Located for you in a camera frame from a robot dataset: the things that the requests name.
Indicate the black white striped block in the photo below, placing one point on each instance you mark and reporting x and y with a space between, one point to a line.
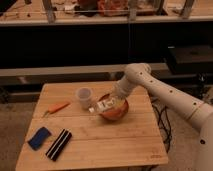
57 147

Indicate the translucent plastic cup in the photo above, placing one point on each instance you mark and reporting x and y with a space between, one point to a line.
84 97

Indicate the clear plastic bottle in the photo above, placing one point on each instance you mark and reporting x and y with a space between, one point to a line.
106 103

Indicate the long metal shelf rail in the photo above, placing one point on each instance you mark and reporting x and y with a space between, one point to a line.
73 70

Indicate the blue sponge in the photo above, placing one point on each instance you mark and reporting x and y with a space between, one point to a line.
38 138

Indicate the wooden table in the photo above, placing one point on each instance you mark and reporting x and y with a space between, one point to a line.
134 140

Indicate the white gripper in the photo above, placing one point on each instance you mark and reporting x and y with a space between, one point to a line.
121 89

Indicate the black box on right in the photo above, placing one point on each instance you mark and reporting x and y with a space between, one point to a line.
190 59

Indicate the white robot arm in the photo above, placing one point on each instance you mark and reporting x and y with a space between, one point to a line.
196 112

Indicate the orange ceramic bowl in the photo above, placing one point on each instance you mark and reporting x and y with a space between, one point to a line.
116 114

